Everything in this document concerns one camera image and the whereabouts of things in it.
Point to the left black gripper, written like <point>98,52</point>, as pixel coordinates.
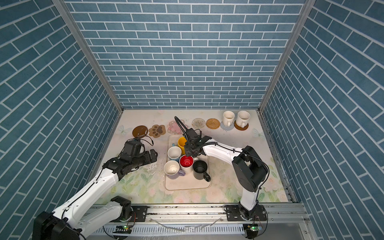
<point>148,159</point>

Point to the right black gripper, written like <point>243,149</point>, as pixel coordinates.
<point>188,153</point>

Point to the yellow mug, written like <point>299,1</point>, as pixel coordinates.
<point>181,143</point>

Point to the light blue mug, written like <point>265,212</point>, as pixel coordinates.
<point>174,153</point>

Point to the brown round coaster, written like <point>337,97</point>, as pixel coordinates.
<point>140,131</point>
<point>241,128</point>

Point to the pink flower coaster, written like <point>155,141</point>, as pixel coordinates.
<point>174,129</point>

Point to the cork paw print coaster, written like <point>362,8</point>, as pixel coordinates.
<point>157,130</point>

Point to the woven rattan round coaster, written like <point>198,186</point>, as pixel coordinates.
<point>213,123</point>

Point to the light blue round coaster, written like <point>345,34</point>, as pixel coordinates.
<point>227,128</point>

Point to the white speckled mug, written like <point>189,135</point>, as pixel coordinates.
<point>243,118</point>

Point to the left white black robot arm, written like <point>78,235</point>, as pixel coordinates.
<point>70,222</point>

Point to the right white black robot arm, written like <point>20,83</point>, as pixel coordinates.
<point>250,170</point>

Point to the red mug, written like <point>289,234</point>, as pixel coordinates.
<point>186,163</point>

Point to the black mug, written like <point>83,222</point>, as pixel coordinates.
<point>200,170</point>

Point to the white mug purple handle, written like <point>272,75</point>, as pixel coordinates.
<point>172,170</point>

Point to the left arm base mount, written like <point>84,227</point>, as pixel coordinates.
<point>135,213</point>

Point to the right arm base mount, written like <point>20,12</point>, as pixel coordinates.
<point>236,213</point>

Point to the aluminium front rail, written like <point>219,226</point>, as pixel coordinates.
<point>272,213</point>

